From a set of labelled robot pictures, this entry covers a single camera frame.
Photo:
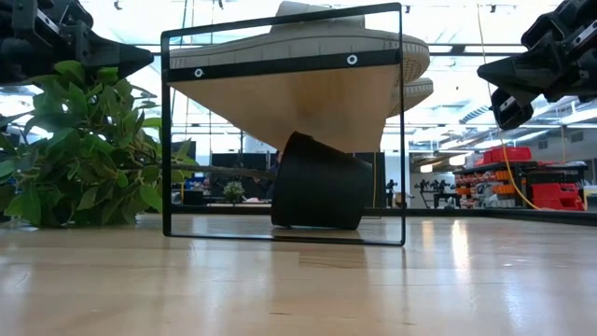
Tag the green leafy plant black pot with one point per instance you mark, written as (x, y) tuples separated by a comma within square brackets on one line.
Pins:
[(84, 154)]

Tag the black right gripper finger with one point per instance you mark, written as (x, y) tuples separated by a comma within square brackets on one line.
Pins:
[(527, 72)]

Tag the grey slide sandal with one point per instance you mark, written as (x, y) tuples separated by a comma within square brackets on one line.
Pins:
[(303, 44), (415, 95)]

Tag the black storage rack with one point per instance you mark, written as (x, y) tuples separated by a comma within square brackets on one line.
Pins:
[(550, 170)]

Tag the small background potted plant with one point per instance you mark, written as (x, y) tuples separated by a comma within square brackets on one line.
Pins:
[(233, 191)]

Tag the black aluminium table frame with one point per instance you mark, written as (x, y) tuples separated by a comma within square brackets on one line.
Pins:
[(513, 215)]

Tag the red storage bin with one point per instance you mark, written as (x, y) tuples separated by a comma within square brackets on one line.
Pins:
[(557, 196), (506, 155)]

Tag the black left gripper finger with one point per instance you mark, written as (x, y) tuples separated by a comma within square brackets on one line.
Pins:
[(121, 56)]

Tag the wooden box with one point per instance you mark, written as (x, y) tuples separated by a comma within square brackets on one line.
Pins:
[(303, 102)]

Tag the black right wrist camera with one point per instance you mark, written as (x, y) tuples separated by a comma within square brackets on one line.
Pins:
[(513, 114)]

